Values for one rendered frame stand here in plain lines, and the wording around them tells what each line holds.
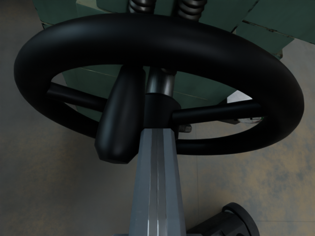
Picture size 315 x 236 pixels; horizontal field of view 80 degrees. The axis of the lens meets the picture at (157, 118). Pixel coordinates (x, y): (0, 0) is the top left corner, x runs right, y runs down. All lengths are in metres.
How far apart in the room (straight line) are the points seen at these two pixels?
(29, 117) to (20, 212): 0.43
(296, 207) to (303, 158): 0.34
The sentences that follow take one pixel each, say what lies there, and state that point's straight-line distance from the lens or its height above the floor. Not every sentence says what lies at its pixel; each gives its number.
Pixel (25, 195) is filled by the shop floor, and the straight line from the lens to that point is 1.08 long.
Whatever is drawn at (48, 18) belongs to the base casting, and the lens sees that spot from 0.42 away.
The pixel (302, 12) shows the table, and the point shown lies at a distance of 0.36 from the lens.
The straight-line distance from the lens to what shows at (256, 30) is 0.36.
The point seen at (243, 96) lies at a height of 0.62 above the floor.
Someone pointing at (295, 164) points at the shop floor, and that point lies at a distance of 1.58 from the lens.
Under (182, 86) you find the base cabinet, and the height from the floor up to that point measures 0.62.
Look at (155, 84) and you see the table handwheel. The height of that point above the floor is 0.83.
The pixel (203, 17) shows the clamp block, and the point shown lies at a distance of 0.21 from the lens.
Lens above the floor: 1.02
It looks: 67 degrees down
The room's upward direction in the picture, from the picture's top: 38 degrees clockwise
